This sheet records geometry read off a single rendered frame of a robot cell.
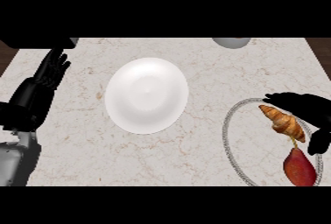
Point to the white bowl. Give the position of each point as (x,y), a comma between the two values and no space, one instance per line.
(232,42)

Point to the red sweet potato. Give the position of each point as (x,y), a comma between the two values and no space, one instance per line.
(299,169)

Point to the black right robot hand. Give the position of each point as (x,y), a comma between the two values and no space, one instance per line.
(306,108)

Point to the golden brown croissant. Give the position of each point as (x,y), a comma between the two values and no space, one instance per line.
(286,122)

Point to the white oval plate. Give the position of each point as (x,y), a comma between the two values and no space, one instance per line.
(147,95)

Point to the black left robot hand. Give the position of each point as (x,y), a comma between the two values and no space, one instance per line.
(36,87)

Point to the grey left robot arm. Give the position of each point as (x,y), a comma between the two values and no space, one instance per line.
(17,157)

